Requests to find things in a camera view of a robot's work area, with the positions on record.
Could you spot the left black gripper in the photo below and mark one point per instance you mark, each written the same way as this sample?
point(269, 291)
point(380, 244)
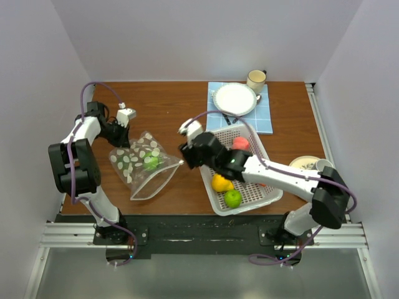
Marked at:
point(123, 140)

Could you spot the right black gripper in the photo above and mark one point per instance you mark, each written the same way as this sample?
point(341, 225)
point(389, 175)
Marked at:
point(187, 151)

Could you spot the pink fake peach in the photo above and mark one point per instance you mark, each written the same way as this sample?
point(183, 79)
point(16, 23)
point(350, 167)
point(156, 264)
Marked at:
point(240, 143)

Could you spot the green fake leafy vegetable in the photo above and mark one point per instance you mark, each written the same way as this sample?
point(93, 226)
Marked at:
point(152, 160)

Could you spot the polka dot zip bag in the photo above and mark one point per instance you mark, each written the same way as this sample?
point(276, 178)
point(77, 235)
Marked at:
point(128, 164)

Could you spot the green fake apple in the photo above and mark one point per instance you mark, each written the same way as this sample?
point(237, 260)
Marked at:
point(233, 198)

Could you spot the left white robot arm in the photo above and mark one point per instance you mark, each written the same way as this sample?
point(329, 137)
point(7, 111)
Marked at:
point(76, 171)

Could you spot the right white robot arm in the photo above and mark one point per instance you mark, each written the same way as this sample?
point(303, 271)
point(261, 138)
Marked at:
point(325, 192)

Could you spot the white round plate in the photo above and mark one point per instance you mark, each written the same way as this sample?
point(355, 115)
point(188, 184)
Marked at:
point(234, 99)

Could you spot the blue checked cloth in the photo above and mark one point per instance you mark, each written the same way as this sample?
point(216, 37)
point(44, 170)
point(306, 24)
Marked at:
point(259, 117)

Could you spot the white plastic perforated basket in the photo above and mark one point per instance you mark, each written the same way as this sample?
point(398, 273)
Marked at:
point(254, 196)

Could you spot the metal spoon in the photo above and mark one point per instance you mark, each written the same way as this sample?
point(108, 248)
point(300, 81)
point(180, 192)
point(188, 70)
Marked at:
point(258, 98)

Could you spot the cream mug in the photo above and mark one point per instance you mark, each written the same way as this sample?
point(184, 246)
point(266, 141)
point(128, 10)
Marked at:
point(256, 80)

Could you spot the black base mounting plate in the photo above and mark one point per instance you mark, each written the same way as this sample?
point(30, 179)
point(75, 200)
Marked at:
point(149, 235)

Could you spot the blue beige plate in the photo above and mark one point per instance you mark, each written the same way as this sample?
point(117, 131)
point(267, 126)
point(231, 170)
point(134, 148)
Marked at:
point(304, 162)

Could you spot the grey white cup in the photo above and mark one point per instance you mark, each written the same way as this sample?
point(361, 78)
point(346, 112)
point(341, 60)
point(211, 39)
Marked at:
point(320, 164)

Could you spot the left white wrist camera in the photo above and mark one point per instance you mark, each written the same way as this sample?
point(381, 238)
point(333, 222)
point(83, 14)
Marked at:
point(124, 116)

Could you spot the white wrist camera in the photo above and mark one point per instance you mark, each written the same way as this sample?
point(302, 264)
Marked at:
point(124, 116)
point(190, 129)

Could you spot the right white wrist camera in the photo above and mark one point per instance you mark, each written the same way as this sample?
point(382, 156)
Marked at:
point(190, 129)

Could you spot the black handled fork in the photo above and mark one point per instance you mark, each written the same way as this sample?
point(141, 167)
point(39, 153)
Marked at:
point(226, 119)

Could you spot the black handled knife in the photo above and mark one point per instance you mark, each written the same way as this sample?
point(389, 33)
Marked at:
point(236, 119)

